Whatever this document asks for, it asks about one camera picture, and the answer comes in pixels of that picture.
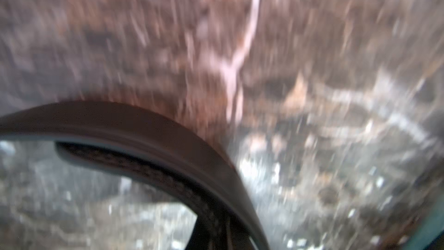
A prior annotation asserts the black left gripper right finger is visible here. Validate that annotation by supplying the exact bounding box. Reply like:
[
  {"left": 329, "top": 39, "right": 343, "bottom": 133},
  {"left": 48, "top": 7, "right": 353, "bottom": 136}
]
[{"left": 227, "top": 220, "right": 255, "bottom": 250}]

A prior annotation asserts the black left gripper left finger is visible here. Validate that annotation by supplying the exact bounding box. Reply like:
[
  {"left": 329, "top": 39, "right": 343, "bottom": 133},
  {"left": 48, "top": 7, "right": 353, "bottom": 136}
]
[{"left": 185, "top": 218, "right": 212, "bottom": 250}]

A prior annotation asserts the long black belt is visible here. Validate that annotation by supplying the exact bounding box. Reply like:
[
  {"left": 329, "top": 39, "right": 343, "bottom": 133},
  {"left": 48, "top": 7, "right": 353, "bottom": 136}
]
[{"left": 1, "top": 101, "right": 269, "bottom": 250}]

